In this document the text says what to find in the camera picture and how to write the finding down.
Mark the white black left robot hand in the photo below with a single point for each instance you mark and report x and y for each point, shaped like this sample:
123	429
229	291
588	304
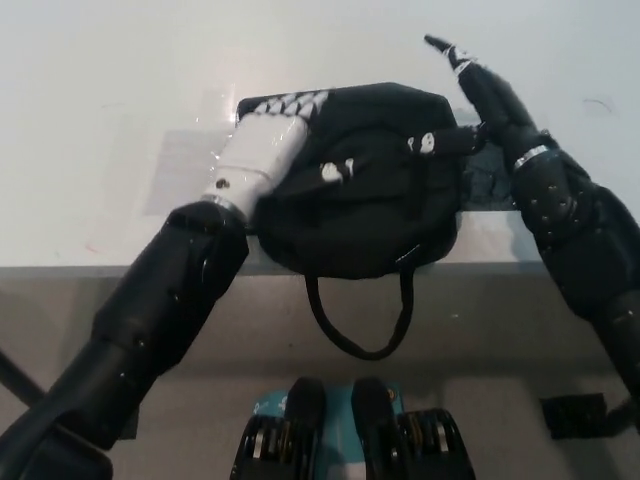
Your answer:
260	155

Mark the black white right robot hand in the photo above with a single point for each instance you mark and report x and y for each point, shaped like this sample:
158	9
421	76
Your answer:
500	110

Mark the black table leg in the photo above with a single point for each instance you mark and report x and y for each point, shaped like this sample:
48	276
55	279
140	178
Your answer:
625	410
20	377

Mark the dark tape patch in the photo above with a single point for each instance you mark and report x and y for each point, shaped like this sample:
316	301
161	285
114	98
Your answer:
487	185

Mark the black teal robot torso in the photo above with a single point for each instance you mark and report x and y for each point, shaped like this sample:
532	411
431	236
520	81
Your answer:
365	440

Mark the black soft travel bag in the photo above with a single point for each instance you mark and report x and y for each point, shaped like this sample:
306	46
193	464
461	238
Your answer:
360	225

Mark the clear tape sheet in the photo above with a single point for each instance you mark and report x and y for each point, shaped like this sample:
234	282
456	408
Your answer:
185	170

